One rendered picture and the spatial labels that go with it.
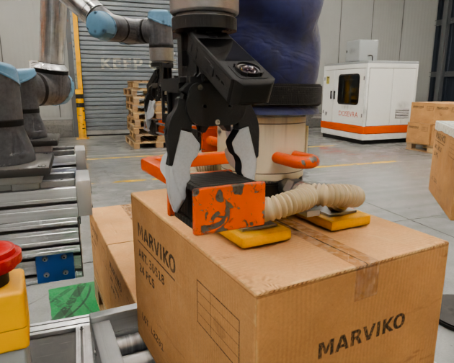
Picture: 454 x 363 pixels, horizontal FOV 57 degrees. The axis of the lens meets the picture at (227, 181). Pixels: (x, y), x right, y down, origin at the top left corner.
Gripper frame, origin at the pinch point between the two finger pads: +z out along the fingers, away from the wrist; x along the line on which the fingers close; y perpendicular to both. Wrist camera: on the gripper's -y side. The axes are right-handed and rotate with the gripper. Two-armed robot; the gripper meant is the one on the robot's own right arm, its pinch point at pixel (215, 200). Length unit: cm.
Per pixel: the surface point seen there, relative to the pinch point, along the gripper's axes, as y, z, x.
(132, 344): 58, 54, -4
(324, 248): 8.3, 13.5, -24.4
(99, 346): 53, 48, 6
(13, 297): 5.0, 9.1, 21.6
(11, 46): 1043, -110, -14
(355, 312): 0.7, 21.4, -24.4
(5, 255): 6.3, 4.6, 21.9
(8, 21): 1042, -163, -14
